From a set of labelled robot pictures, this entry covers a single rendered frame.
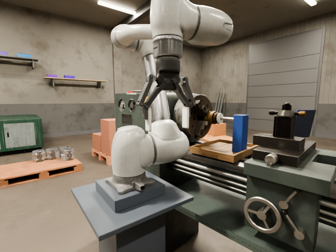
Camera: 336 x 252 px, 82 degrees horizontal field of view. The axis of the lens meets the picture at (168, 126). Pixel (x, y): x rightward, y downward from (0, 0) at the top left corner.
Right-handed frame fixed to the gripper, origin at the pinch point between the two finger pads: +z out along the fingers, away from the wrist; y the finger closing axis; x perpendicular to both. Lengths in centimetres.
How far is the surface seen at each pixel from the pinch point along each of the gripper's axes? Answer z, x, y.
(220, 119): 4, -38, -62
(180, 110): -1, -55, -42
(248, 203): 38, 1, -41
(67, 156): 89, -322, 16
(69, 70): -109, -690, -22
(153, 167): 39, -67, -28
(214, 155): 23, -27, -46
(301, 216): 37, 18, -50
